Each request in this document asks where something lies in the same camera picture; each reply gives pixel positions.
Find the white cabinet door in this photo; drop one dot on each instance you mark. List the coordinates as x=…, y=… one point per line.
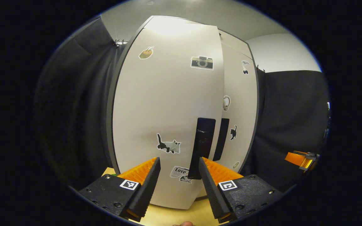
x=156, y=103
x=242, y=94

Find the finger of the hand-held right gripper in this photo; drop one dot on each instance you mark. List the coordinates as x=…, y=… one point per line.
x=297, y=159

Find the black backdrop cloth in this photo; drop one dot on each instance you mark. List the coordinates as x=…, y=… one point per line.
x=74, y=110
x=291, y=110

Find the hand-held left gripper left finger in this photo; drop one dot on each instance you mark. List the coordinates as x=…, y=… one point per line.
x=146, y=191

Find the white shoe cabinet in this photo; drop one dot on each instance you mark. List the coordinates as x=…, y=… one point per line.
x=109, y=103

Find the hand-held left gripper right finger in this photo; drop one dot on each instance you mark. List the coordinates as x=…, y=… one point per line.
x=211, y=191

